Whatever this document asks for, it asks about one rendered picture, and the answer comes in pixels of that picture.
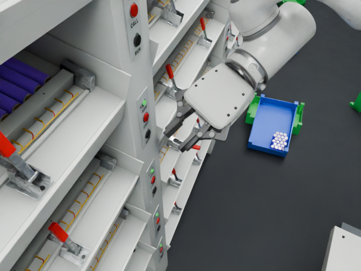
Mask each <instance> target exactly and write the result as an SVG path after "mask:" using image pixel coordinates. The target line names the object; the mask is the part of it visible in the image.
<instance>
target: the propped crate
mask: <svg viewBox="0 0 361 271"><path fill-rule="evenodd" d="M264 96H265V95H264V94H261V97H260V100H259V104H258V108H257V111H256V115H255V119H254V123H253V126H252V129H251V133H250V137H249V141H248V145H247V147H248V148H252V149H256V150H259V151H262V152H267V153H271V154H274V155H279V156H283V157H285V156H286V155H287V152H288V147H289V144H290V139H291V134H292V129H293V124H294V119H295V114H296V111H297V106H298V103H299V102H296V101H295V102H294V103H289V102H284V101H280V100H276V99H272V98H267V97H264ZM276 132H279V133H283V134H284V133H286V134H287V137H288V140H287V142H286V143H287V145H286V147H285V148H284V151H283V152H282V151H278V150H275V149H270V147H271V146H270V145H271V142H272V137H273V135H274V134H276Z"/></svg>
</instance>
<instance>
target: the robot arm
mask: <svg viewBox="0 0 361 271"><path fill-rule="evenodd" d="M281 1H283V0H231V1H230V3H229V6H228V13H229V16H230V18H231V20H232V22H233V23H234V25H235V26H236V28H237V29H238V31H239V32H240V34H241V36H242V38H243V41H242V44H241V45H240V46H239V47H238V48H237V49H236V50H235V51H234V52H233V53H232V54H231V55H230V56H229V57H228V58H227V59H226V63H225V64H224V63H221V64H219V65H217V66H216V67H214V68H213V69H211V70H210V71H208V72H207V73H206V74H204V75H203V76H202V77H201V78H200V79H198V80H197V81H196V82H195V83H194V84H193V85H192V86H190V87H189V88H187V89H184V90H180V91H177V92H175V98H176V102H177V113H176V117H175V118H174V119H173V120H172V121H171V122H170V123H169V124H168V125H167V126H166V127H165V131H164V132H163V134H164V135H165V136H166V137H167V138H170V137H171V136H172V135H173V134H174V133H175V132H176V131H177V130H178V129H179V128H180V127H181V126H182V125H183V121H184V120H185V119H186V118H187V117H189V116H190V115H192V114H193V113H195V114H196V115H197V116H198V117H199V118H200V119H201V120H202V121H203V122H204V124H203V125H202V127H201V128H200V129H199V130H198V132H196V133H191V134H190V135H189V136H188V137H187V138H186V139H185V140H184V141H183V142H182V143H181V144H180V145H179V146H178V149H179V150H180V151H181V152H182V153H183V152H184V151H185V150H186V151H187V152H188V151H189V150H190V149H191V148H192V147H193V146H194V145H195V144H196V143H197V142H198V141H200V140H216V141H220V142H226V140H227V137H228V133H229V129H230V127H231V125H232V124H233V123H234V122H235V121H236V120H237V119H238V117H239V116H240V115H241V114H242V113H243V112H244V111H245V109H246V108H247V107H248V106H249V104H250V103H251V102H252V100H253V99H254V97H255V91H256V90H259V89H260V90H261V91H262V90H264V89H265V87H266V84H265V83H267V81H268V80H269V79H270V78H272V77H273V76H274V74H275V73H276V72H277V71H278V70H280V69H281V67H282V66H283V65H284V64H285V63H286V62H287V61H288V60H289V59H291V58H292V57H293V56H294V55H295V54H296V53H297V52H298V51H299V50H300V49H301V48H302V47H303V46H304V45H305V44H306V43H307V42H308V41H309V40H310V39H311V38H312V37H313V36H314V34H315V32H316V23H315V20H314V18H313V16H312V15H311V14H310V12H309V11H308V10H307V9H306V8H305V7H303V6H302V5H300V4H298V3H295V2H286V3H284V4H282V5H281V6H280V7H279V8H278V6H277V3H279V2H281ZM317 1H320V2H322V3H324V4H326V5H327V6H329V7H330V8H332V9H333V10H334V11H335V12H336V13H337V14H338V15H339V16H340V17H341V18H342V19H343V20H344V21H345V22H346V23H347V24H348V25H349V26H351V27H352V28H354V29H355V30H361V0H317ZM183 99H185V100H186V101H187V105H186V106H184V102H183ZM210 130H213V131H214V132H213V131H210Z"/></svg>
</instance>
